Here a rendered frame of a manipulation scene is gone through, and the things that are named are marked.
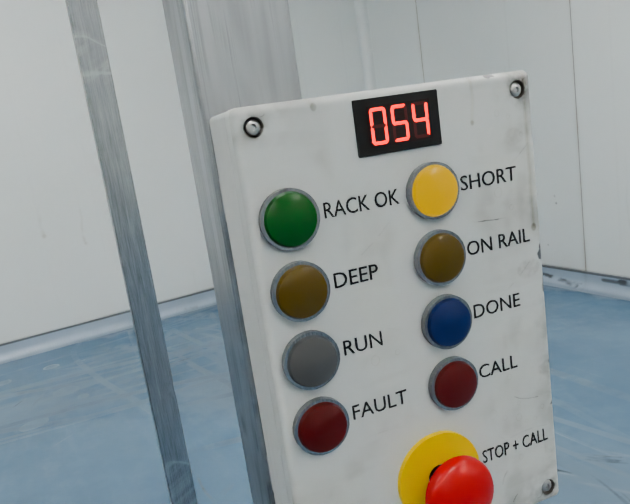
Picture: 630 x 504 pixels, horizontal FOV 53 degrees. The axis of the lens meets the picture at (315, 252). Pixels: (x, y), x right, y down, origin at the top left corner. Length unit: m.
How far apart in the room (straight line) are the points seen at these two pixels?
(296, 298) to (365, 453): 0.10
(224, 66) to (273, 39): 0.03
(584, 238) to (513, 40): 1.16
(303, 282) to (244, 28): 0.15
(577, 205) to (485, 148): 3.33
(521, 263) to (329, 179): 0.13
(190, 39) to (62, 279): 3.79
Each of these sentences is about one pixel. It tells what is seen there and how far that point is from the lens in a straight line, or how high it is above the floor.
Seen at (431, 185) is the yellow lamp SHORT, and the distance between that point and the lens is 0.33.
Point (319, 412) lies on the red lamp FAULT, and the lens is 0.33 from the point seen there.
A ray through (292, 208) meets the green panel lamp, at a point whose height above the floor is 1.05.
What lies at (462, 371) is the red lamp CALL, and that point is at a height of 0.95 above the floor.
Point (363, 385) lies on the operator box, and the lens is 0.34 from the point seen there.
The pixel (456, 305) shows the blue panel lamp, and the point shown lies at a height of 0.99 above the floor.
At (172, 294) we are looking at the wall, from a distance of 4.29.
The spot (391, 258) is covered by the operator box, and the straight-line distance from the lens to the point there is 0.33.
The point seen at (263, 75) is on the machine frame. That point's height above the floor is 1.12.
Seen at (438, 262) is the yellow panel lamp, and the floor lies 1.01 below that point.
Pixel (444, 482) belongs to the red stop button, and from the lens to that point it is 0.36.
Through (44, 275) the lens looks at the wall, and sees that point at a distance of 4.11.
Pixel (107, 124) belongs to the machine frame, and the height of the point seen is 1.15.
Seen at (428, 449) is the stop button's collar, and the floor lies 0.91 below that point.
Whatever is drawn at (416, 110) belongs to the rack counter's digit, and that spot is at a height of 1.09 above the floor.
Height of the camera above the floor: 1.09
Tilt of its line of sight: 11 degrees down
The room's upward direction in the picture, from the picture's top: 8 degrees counter-clockwise
